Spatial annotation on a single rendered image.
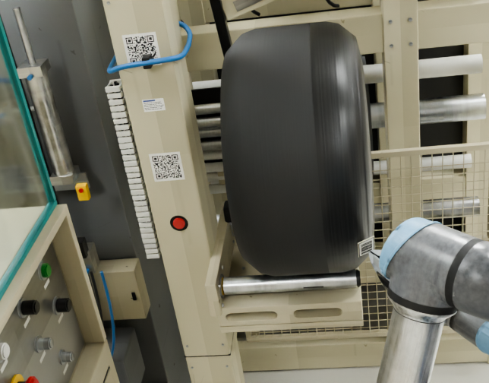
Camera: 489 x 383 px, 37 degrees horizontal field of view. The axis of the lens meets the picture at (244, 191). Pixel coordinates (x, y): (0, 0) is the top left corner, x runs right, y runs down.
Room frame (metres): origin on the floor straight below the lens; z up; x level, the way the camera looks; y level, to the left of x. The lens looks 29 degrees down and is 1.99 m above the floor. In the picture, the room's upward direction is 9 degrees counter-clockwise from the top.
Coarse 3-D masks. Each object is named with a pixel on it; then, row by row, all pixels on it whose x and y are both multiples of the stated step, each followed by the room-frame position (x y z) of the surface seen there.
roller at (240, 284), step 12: (240, 276) 1.48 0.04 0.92; (252, 276) 1.47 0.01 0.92; (264, 276) 1.46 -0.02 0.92; (288, 276) 1.44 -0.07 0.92; (300, 276) 1.44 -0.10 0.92; (312, 276) 1.43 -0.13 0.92; (324, 276) 1.42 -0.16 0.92; (336, 276) 1.42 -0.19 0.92; (348, 276) 1.41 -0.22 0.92; (228, 288) 1.45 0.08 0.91; (240, 288) 1.45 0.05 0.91; (252, 288) 1.44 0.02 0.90; (264, 288) 1.44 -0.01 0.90; (276, 288) 1.43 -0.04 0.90; (288, 288) 1.43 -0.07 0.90; (300, 288) 1.42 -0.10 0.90; (312, 288) 1.42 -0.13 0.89; (324, 288) 1.41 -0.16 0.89; (336, 288) 1.41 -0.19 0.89
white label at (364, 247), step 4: (372, 236) 1.29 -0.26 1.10; (364, 240) 1.29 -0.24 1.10; (368, 240) 1.29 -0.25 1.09; (372, 240) 1.30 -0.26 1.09; (360, 244) 1.29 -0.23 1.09; (364, 244) 1.29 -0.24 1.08; (368, 244) 1.30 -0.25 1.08; (372, 244) 1.30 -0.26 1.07; (360, 248) 1.30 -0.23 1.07; (364, 248) 1.30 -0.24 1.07; (368, 248) 1.31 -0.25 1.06; (372, 248) 1.31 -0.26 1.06; (360, 252) 1.30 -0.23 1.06; (364, 252) 1.31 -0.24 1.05; (360, 256) 1.31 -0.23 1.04
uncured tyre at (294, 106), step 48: (240, 48) 1.54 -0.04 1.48; (288, 48) 1.50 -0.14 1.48; (336, 48) 1.47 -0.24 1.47; (240, 96) 1.41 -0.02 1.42; (288, 96) 1.38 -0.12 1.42; (336, 96) 1.36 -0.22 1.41; (240, 144) 1.35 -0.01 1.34; (288, 144) 1.32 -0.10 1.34; (336, 144) 1.30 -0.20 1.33; (240, 192) 1.32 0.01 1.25; (288, 192) 1.29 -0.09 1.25; (336, 192) 1.27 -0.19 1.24; (240, 240) 1.34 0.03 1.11; (288, 240) 1.29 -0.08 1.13; (336, 240) 1.28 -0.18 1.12
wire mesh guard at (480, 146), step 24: (456, 144) 1.84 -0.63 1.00; (480, 144) 1.82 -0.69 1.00; (408, 168) 1.86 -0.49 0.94; (432, 168) 1.84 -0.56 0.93; (432, 192) 1.84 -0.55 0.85; (432, 216) 1.84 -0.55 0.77; (456, 216) 1.84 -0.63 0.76; (384, 312) 1.87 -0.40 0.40; (264, 336) 1.94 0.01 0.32; (288, 336) 1.92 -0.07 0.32; (312, 336) 1.90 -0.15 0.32; (336, 336) 1.89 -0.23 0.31; (360, 336) 1.88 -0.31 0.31
